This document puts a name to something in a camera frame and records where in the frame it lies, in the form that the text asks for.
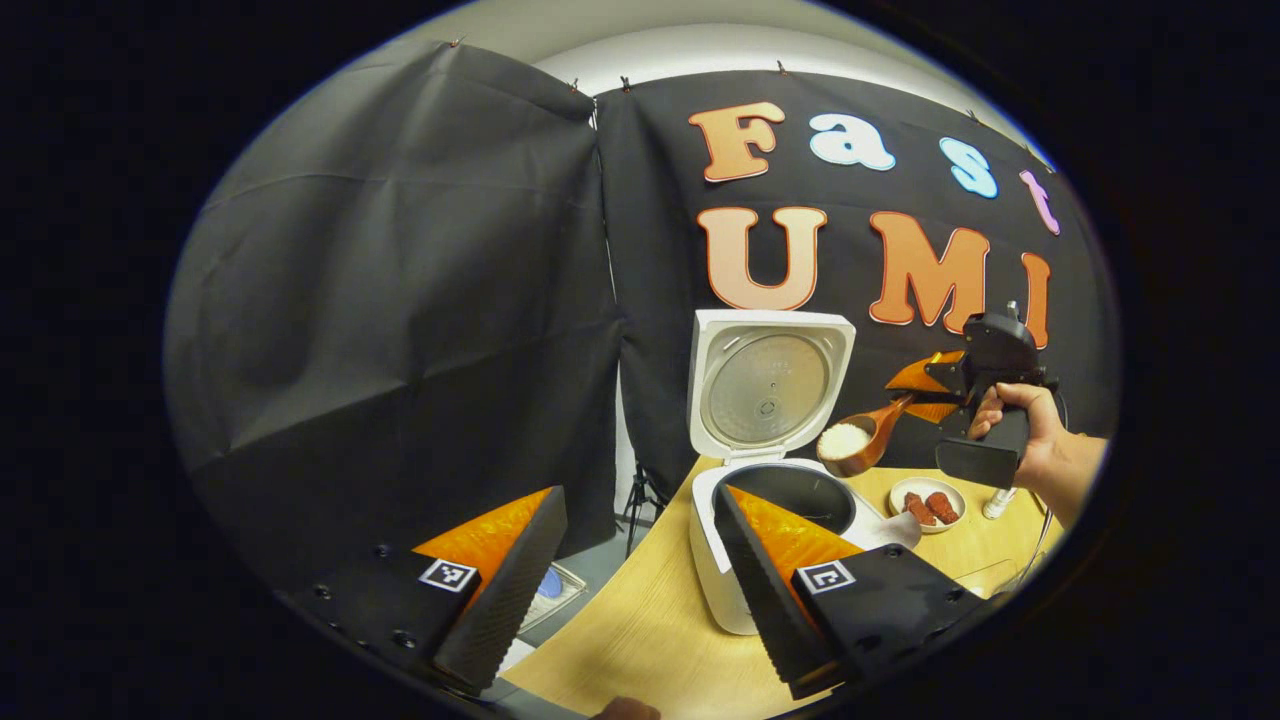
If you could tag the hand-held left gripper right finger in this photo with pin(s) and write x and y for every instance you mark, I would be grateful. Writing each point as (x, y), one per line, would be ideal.
(760, 600)

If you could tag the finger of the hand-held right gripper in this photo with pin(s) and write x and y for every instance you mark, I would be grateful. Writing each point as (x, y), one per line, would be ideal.
(925, 372)
(935, 410)

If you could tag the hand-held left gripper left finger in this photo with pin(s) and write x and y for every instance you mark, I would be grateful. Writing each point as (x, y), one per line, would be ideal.
(510, 600)

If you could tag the brown wooden spoon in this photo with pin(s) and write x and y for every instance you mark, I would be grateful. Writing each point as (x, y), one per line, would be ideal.
(880, 425)

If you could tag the white rice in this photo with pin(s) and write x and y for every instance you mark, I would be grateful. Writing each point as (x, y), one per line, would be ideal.
(843, 441)

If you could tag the white rice cooker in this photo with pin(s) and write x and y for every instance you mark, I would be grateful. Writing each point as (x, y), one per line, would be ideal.
(770, 390)

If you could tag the blue round object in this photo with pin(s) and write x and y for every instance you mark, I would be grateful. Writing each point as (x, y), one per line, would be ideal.
(550, 583)

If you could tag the clear plastic box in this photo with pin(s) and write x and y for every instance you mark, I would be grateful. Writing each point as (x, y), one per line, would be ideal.
(570, 605)

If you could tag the beige round plate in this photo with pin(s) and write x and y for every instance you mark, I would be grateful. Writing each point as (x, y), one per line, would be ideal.
(930, 483)

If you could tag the red meat piece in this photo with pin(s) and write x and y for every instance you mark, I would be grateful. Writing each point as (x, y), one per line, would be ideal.
(942, 508)
(918, 510)

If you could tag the white drink bottle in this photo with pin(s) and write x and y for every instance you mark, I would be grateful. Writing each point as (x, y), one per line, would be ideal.
(998, 505)

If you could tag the black tripod stand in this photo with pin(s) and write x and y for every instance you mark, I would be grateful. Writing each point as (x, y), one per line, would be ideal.
(638, 480)

